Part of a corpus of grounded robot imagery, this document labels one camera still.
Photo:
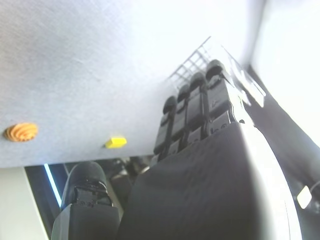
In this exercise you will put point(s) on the white cabinet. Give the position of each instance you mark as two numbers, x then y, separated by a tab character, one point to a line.
17	205

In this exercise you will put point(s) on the yellow block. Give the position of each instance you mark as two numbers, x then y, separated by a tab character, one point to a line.
115	142

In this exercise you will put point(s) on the orange swirl cookie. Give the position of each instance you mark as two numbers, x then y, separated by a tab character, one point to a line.
21	132

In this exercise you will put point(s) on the blue white light strip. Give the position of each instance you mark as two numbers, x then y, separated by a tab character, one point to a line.
52	185

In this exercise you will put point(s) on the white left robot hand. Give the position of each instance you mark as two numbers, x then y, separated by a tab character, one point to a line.
190	190

